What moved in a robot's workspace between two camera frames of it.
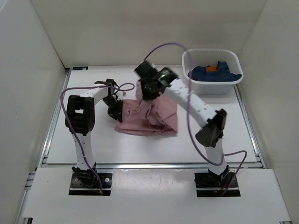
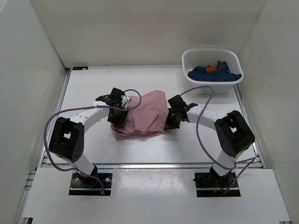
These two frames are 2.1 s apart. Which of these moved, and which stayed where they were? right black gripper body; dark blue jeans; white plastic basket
Moved: right black gripper body
Stayed: white plastic basket; dark blue jeans
